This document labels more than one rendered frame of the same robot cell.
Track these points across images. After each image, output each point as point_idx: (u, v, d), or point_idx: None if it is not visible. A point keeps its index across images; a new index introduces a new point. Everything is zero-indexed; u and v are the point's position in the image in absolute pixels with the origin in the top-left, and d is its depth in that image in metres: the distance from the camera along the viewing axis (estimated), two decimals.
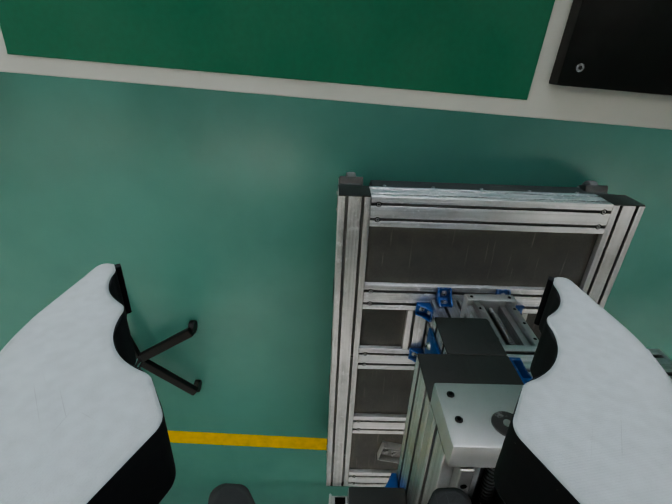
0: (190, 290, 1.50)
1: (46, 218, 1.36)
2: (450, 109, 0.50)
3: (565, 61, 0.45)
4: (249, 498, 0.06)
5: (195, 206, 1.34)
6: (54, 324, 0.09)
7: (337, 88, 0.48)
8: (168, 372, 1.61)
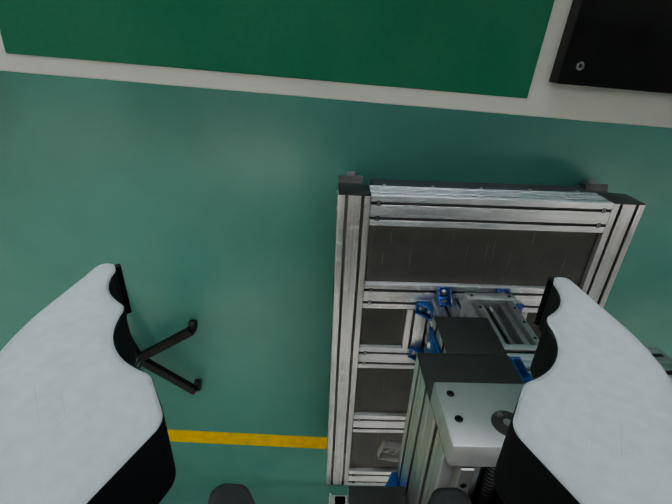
0: (190, 289, 1.50)
1: (46, 217, 1.36)
2: (450, 108, 0.49)
3: (565, 59, 0.45)
4: (249, 498, 0.06)
5: (195, 205, 1.34)
6: (54, 324, 0.09)
7: (336, 87, 0.48)
8: (168, 371, 1.61)
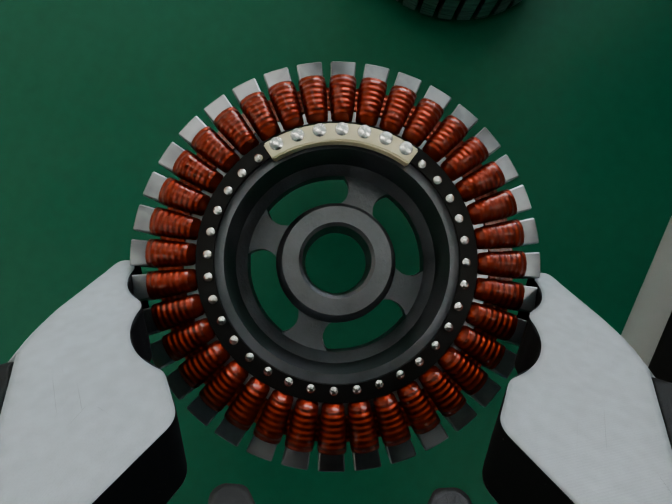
0: None
1: None
2: None
3: None
4: (249, 498, 0.06)
5: None
6: (74, 318, 0.09)
7: None
8: None
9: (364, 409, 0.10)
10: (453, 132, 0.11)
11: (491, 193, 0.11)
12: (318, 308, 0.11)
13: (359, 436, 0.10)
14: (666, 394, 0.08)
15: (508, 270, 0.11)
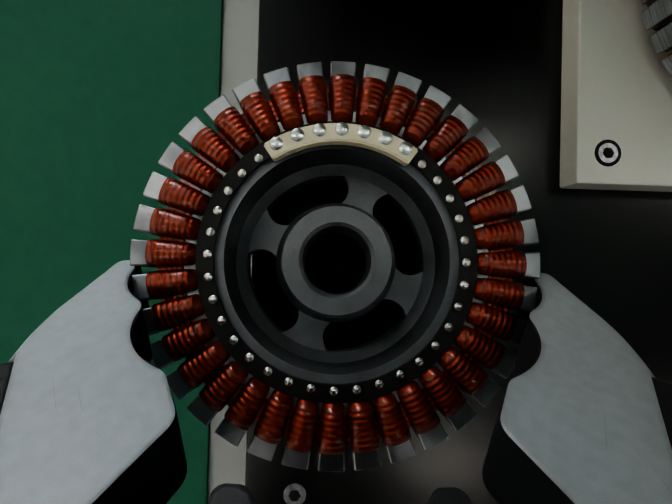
0: None
1: None
2: None
3: (247, 482, 0.16)
4: (249, 498, 0.06)
5: None
6: (74, 318, 0.09)
7: None
8: None
9: (364, 409, 0.10)
10: (453, 132, 0.11)
11: (491, 193, 0.11)
12: (318, 308, 0.11)
13: (359, 436, 0.10)
14: (666, 394, 0.08)
15: (508, 270, 0.11)
